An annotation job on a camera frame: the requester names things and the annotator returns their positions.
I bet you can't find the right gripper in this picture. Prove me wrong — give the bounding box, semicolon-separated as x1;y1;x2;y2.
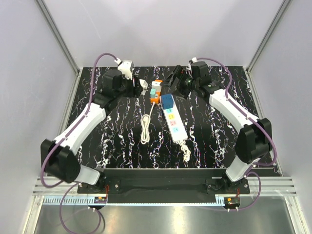
159;65;199;100

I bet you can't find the teal USB charger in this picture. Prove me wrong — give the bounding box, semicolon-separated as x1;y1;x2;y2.
150;88;156;97

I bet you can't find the blue cube adapter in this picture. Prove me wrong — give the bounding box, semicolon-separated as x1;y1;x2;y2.
160;94;174;110

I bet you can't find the white USB charger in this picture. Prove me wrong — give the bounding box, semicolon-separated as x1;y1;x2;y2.
152;81;161;92

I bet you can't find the orange power strip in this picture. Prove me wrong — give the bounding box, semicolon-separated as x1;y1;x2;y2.
150;79;162;104

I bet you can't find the white power strip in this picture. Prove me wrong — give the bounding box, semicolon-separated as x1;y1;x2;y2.
162;101;188;143

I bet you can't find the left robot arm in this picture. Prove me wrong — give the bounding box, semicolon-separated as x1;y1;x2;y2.
40;69;148;193

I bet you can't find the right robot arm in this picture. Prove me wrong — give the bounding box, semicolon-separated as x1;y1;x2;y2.
161;58;276;193

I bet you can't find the black marble mat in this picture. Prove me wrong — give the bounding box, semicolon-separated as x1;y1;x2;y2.
66;66;258;169

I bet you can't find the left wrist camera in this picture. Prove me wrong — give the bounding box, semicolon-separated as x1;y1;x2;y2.
115;59;134;80

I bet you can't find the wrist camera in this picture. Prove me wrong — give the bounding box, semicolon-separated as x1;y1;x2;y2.
115;59;134;80
187;57;197;70

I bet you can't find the white orange-strip cord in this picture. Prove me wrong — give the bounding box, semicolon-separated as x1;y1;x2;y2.
140;102;156;145

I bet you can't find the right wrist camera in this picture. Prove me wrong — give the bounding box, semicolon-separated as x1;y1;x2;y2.
187;57;197;70

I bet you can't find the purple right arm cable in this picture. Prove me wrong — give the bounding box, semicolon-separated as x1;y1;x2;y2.
195;57;278;212

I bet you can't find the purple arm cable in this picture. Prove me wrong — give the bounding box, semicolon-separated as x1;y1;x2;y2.
40;53;120;234
195;57;278;212

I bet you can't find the white strip cord bundle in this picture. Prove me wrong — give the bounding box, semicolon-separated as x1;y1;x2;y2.
179;141;191;163

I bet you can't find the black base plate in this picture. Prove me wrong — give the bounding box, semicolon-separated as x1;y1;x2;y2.
78;169;250;205

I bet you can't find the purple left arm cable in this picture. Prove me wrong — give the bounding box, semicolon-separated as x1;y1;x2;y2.
40;53;120;234

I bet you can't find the slotted cable duct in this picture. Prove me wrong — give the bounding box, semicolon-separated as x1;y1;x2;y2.
43;196;239;207

